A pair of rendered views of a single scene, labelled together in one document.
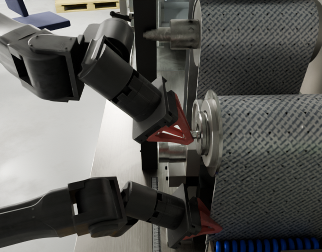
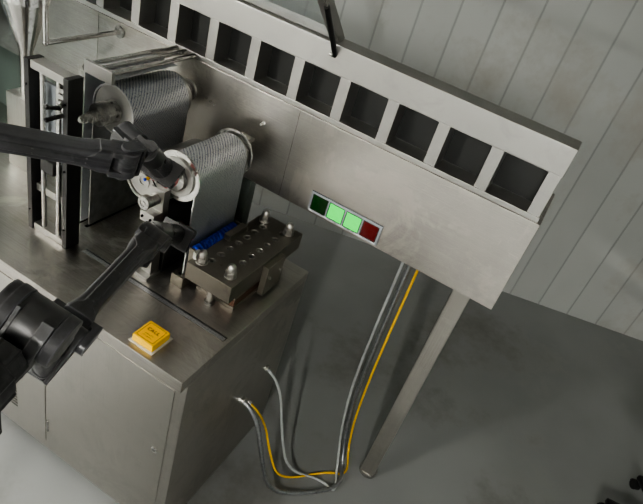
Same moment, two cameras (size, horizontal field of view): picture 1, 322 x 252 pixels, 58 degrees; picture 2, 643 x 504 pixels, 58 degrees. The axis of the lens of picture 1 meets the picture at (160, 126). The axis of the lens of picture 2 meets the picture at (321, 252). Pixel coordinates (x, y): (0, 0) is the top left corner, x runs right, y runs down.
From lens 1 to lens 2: 1.26 m
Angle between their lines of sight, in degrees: 55
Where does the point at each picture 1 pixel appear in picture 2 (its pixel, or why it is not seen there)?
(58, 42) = (136, 145)
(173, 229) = (180, 242)
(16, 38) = (111, 148)
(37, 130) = not seen: outside the picture
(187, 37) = (115, 115)
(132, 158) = (45, 245)
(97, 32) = (124, 132)
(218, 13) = (136, 95)
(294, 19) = (175, 90)
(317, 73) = not seen: hidden behind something
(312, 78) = not seen: hidden behind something
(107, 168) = (32, 263)
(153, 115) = (174, 170)
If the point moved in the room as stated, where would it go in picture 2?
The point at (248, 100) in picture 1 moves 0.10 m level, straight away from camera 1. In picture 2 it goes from (194, 150) to (176, 133)
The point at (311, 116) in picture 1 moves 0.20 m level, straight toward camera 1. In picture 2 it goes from (222, 150) to (246, 187)
